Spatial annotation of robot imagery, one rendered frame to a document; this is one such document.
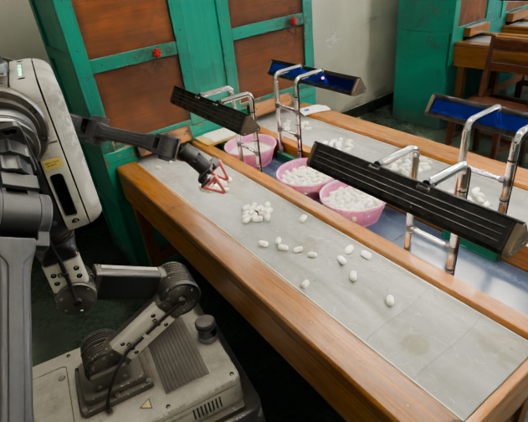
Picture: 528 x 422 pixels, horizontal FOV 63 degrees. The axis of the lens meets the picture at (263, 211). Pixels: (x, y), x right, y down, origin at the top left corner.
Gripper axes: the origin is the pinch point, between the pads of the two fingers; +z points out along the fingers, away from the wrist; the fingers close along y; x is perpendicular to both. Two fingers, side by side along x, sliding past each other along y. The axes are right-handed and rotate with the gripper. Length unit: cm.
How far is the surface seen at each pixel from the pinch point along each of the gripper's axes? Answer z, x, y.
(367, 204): 46, 29, -8
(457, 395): 50, 34, 74
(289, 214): 27.2, 6.2, -4.3
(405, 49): 100, 85, -281
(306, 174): 33, 11, -39
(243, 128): -7.3, 16.3, -11.8
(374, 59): 98, 59, -316
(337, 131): 44, 26, -83
